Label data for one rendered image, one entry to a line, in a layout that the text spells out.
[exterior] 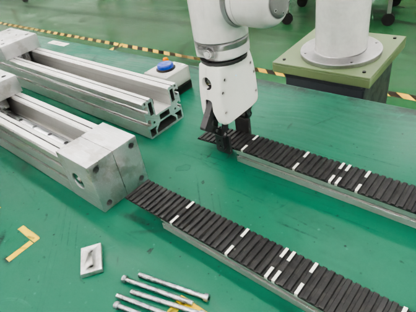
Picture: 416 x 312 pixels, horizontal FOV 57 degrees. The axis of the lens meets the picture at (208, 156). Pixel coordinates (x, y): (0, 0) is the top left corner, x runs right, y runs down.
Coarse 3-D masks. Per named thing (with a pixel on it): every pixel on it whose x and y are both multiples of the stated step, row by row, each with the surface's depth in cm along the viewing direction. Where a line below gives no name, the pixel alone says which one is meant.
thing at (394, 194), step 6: (396, 180) 54; (390, 186) 54; (396, 186) 54; (402, 186) 53; (390, 192) 53; (396, 192) 53; (402, 192) 53; (384, 198) 52; (390, 198) 52; (396, 198) 52; (390, 204) 51; (396, 204) 51
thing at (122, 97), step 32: (0, 64) 113; (32, 64) 101; (64, 64) 102; (96, 64) 94; (64, 96) 95; (96, 96) 86; (128, 96) 78; (160, 96) 81; (128, 128) 83; (160, 128) 81
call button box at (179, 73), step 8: (176, 64) 93; (184, 64) 93; (144, 72) 93; (152, 72) 92; (160, 72) 91; (168, 72) 90; (176, 72) 90; (184, 72) 92; (168, 80) 89; (176, 80) 91; (184, 80) 93; (184, 88) 94
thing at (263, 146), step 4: (264, 140) 67; (268, 140) 67; (272, 140) 67; (260, 144) 66; (264, 144) 66; (268, 144) 66; (256, 148) 65; (260, 148) 66; (264, 148) 65; (252, 152) 64; (256, 152) 65; (260, 152) 64; (256, 156) 64
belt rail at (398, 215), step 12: (240, 156) 68; (252, 156) 65; (264, 168) 65; (276, 168) 64; (288, 180) 63; (300, 180) 61; (312, 180) 59; (324, 192) 59; (336, 192) 57; (348, 192) 56; (360, 204) 55; (372, 204) 55; (384, 204) 53; (384, 216) 54; (396, 216) 52; (408, 216) 52
